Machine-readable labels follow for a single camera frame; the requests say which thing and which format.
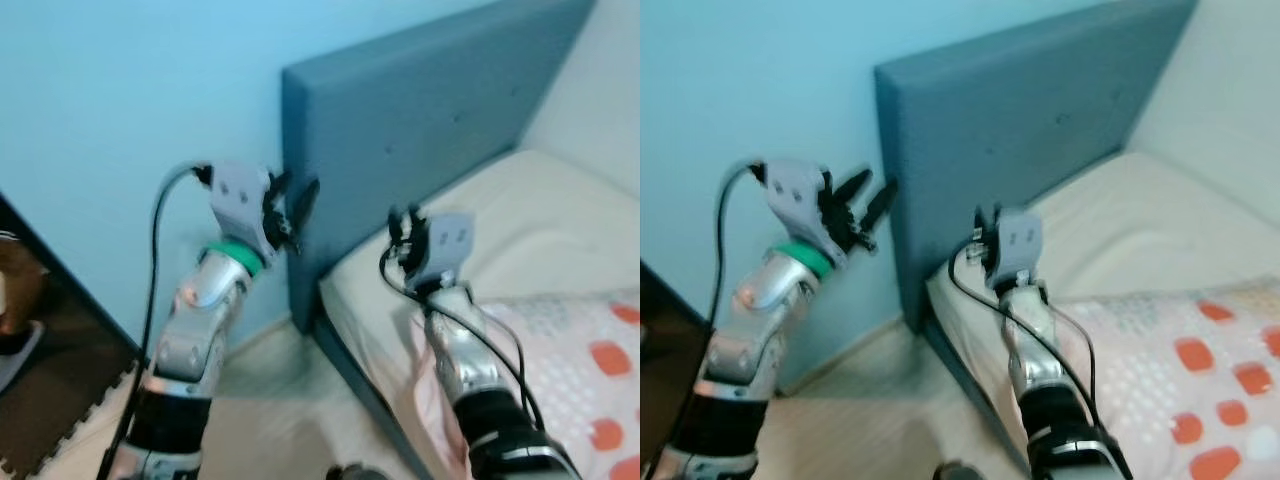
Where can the mattress with cream sheet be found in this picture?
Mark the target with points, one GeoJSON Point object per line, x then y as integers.
{"type": "Point", "coordinates": [1130, 230]}
{"type": "Point", "coordinates": [540, 230]}

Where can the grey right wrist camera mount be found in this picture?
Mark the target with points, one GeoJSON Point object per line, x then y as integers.
{"type": "Point", "coordinates": [1018, 248]}
{"type": "Point", "coordinates": [448, 250]}

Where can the blue padded bed frame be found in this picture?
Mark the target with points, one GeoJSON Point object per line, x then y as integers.
{"type": "Point", "coordinates": [1010, 120]}
{"type": "Point", "coordinates": [420, 120]}

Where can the black foam floor mat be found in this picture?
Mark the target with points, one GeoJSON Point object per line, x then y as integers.
{"type": "Point", "coordinates": [665, 380]}
{"type": "Point", "coordinates": [60, 400]}

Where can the pink pillow with orange dots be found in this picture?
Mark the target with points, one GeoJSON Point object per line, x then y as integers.
{"type": "Point", "coordinates": [580, 400]}
{"type": "Point", "coordinates": [1180, 390]}

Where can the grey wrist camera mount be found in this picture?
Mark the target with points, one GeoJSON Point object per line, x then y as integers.
{"type": "Point", "coordinates": [240, 205]}
{"type": "Point", "coordinates": [1018, 248]}
{"type": "Point", "coordinates": [798, 205]}
{"type": "Point", "coordinates": [448, 250]}

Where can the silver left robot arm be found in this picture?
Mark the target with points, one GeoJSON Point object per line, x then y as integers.
{"type": "Point", "coordinates": [745, 340]}
{"type": "Point", "coordinates": [195, 340]}

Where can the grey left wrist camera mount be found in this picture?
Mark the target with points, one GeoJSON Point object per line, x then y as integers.
{"type": "Point", "coordinates": [240, 205]}
{"type": "Point", "coordinates": [798, 205]}

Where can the grey right robot leg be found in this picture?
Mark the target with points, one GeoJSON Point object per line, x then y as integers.
{"type": "Point", "coordinates": [960, 472]}
{"type": "Point", "coordinates": [355, 472]}

